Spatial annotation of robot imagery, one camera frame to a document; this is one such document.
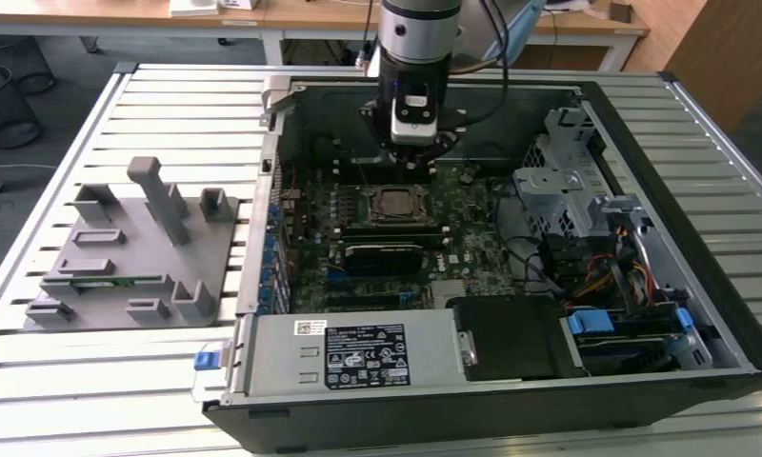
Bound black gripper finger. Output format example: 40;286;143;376
357;102;415;169
417;109;470;185

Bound metal socket cover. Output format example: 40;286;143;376
367;184;431;225

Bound thin metal locking lever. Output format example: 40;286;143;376
418;180;440;225

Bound silver square CPU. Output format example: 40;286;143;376
381;189;419;214

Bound CPU socket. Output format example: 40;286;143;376
365;183;434;228

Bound black RAM slot white clips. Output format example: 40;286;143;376
333;169;437;185
333;160;437;173

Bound silver metal drive cage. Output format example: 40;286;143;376
513;107;612;239

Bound black installed RAM stick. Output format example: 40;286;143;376
334;235;452;249
334;223;452;238

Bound green motherboard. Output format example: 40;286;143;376
273;161;561;315

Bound small black graphics card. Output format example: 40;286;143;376
342;243;425;276

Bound large white box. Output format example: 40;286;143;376
170;0;222;19

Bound silver chipset heatsink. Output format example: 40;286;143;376
430;279;469;306

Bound black expansion slot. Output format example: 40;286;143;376
327;294;415;308

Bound wooden cabinet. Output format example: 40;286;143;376
625;0;762;133

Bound blue disk carrier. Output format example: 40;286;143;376
562;308;681;375

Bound grey plastic parts rack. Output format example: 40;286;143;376
23;156;242;332

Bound silver power supply black label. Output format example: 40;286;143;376
224;308;480;397

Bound green RAM stick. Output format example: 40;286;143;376
68;277;167;288

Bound black mesh wastebasket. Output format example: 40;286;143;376
0;64;44;149
0;35;59;95

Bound black open PC case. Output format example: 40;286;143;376
194;70;762;456

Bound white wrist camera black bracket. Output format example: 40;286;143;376
390;83;445;145

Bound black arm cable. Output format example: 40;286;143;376
466;0;512;126

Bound black round wire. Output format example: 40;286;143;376
494;180;565;299

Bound silver hinged metal bracket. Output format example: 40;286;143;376
600;197;661;306

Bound yellow orange wire bundle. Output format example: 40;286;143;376
570;254;651;299

